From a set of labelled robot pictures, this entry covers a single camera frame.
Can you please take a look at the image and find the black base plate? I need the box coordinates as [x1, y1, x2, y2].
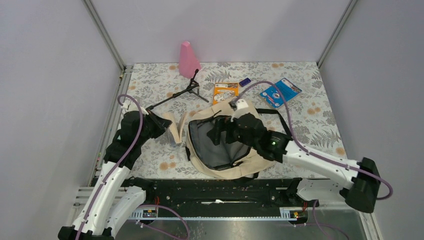
[91, 178, 355, 218]

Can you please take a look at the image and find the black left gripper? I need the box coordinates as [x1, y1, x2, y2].
[137, 108, 172, 145]

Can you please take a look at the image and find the orange booklet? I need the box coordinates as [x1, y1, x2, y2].
[212, 82, 239, 105]

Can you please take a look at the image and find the black compass tool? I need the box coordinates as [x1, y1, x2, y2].
[147, 68, 210, 110]

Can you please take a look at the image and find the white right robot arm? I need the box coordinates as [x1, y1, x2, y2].
[207, 86, 394, 213]

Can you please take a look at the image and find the blue picture book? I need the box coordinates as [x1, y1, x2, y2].
[162, 112, 188, 145]

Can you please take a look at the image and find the pink cone-shaped object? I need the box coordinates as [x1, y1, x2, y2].
[178, 41, 202, 79]

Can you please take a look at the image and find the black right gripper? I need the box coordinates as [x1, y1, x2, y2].
[206, 115, 259, 150]

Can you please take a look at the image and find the blue booklet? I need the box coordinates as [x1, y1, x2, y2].
[259, 78, 302, 109]

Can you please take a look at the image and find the beige canvas backpack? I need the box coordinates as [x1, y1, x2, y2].
[185, 98, 285, 182]

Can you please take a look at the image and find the small purple box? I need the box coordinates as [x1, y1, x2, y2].
[239, 77, 252, 88]

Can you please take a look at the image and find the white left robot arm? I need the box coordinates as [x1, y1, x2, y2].
[58, 94, 172, 240]

